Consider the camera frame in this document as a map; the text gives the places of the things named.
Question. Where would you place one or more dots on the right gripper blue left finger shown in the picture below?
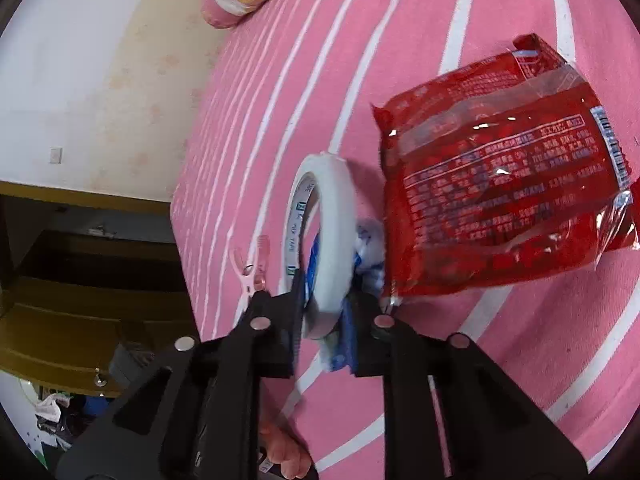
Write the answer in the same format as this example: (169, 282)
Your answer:
(290, 308)

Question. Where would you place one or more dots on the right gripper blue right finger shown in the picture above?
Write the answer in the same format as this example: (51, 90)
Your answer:
(359, 310)

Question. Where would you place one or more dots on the white tape roll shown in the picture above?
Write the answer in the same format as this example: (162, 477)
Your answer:
(326, 178)

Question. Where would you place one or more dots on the blue white wrapper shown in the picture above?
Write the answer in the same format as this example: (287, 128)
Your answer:
(339, 349)

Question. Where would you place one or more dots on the red snack bag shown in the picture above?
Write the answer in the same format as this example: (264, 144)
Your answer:
(502, 171)

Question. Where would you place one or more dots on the person's left hand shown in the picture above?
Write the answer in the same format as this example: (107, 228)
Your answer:
(285, 451)

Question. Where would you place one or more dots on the pink plastic clothes peg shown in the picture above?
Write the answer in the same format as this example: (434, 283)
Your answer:
(252, 271)

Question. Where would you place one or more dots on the brown wooden door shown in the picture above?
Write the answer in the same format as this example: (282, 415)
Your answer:
(81, 275)

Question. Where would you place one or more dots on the pink white striped bed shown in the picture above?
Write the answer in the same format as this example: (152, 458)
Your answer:
(303, 77)

